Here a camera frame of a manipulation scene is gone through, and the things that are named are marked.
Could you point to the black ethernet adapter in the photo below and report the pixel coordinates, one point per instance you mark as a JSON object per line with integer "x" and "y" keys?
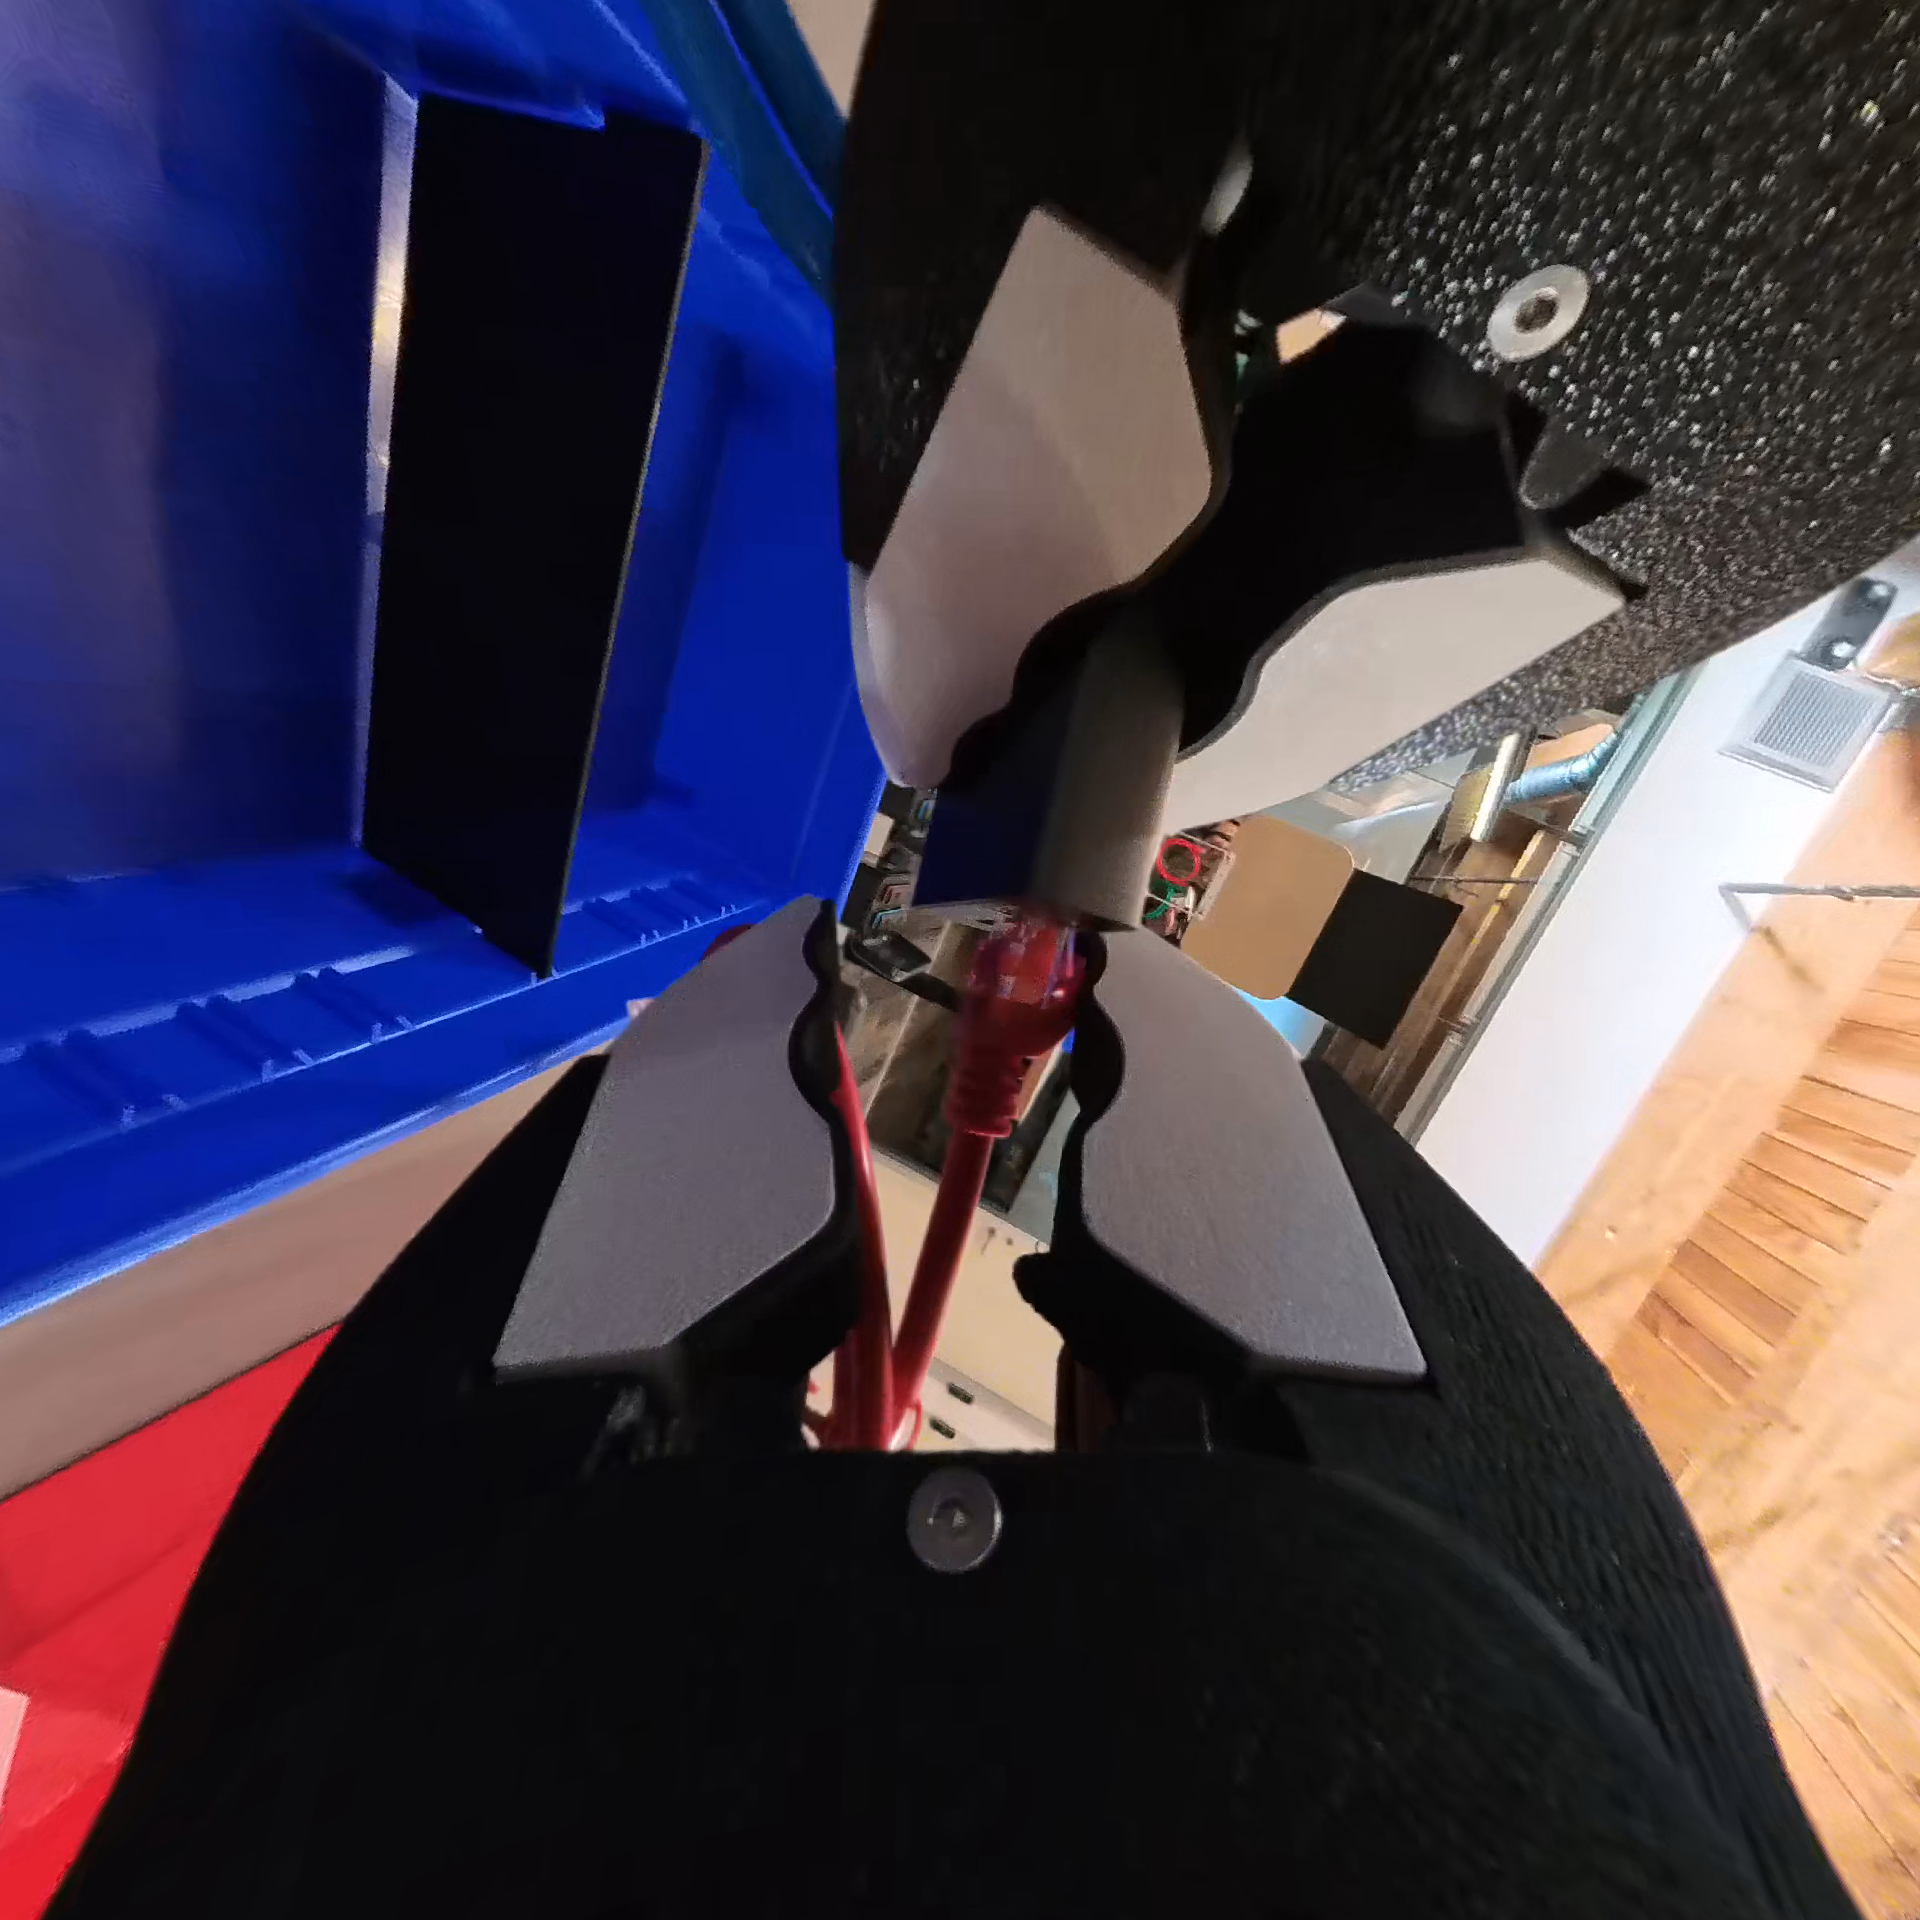
{"x": 1093, "y": 783}

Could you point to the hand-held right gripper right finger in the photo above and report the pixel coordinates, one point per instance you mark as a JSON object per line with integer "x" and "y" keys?
{"x": 1246, "y": 1195}

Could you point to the white wall air vent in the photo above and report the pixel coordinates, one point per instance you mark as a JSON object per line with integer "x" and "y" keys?
{"x": 1806, "y": 719}

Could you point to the black wall panel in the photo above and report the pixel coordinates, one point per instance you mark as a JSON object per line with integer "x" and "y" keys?
{"x": 1372, "y": 966}

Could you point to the blue storage bin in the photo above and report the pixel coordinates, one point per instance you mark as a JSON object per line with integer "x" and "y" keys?
{"x": 198, "y": 596}

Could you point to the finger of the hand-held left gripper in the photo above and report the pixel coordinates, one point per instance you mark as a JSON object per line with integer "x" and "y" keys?
{"x": 1425, "y": 657}
{"x": 1031, "y": 449}

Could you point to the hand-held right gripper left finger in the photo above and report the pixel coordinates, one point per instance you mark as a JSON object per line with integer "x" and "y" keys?
{"x": 674, "y": 1195}

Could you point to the red storage bin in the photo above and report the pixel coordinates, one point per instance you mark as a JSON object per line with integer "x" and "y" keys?
{"x": 95, "y": 1579}

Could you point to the silver ribbed air duct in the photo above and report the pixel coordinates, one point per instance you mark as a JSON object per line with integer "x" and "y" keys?
{"x": 1559, "y": 769}

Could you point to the black plastic bin divider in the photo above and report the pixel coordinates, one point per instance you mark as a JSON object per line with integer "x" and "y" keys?
{"x": 508, "y": 526}

